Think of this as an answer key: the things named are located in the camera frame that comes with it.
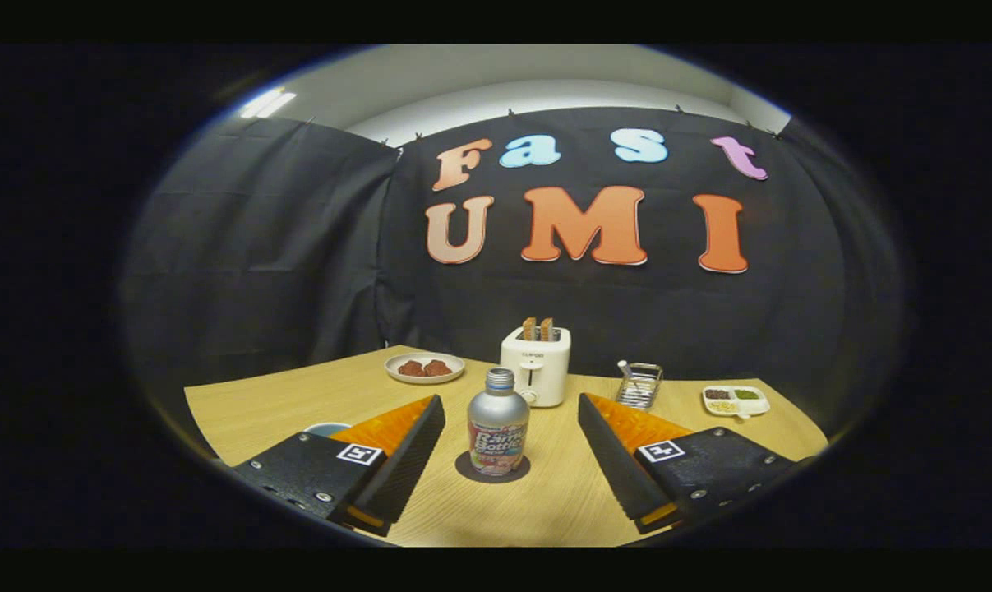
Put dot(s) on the white cup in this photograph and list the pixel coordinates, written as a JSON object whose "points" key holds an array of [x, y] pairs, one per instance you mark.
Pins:
{"points": [[325, 429]]}

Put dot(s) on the red meat piece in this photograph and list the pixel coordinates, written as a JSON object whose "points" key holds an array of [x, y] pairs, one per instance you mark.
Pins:
{"points": [[438, 367], [412, 368]]}

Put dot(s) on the silver juice bottle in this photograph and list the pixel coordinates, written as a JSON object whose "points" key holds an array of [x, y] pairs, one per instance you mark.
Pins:
{"points": [[498, 419]]}

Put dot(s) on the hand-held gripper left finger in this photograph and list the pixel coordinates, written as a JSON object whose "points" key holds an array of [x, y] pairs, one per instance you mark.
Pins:
{"points": [[405, 469]]}

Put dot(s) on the dark brown round coaster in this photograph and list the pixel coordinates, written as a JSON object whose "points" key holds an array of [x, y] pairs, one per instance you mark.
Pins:
{"points": [[463, 470]]}

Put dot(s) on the wooden table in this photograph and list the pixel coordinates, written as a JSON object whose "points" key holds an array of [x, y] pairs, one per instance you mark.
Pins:
{"points": [[561, 460]]}

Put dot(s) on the black backdrop cloth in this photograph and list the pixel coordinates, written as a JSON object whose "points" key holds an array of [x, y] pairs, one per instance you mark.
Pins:
{"points": [[257, 247]]}

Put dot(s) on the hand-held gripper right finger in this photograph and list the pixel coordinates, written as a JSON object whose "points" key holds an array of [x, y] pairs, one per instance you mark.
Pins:
{"points": [[619, 469]]}

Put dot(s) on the white oval plate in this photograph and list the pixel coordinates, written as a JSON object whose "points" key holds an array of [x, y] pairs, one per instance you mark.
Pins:
{"points": [[424, 379]]}

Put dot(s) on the white divided condiment dish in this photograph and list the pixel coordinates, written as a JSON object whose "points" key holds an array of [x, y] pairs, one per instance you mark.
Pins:
{"points": [[738, 404]]}

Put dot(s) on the toast slice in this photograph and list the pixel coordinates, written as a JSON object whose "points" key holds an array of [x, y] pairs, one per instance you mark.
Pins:
{"points": [[546, 329], [529, 329]]}

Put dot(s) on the double bar ceiling light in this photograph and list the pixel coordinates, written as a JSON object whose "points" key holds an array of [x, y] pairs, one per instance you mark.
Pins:
{"points": [[267, 104]]}

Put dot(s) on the white toaster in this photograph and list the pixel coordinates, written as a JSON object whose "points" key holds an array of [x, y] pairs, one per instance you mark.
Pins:
{"points": [[545, 362]]}

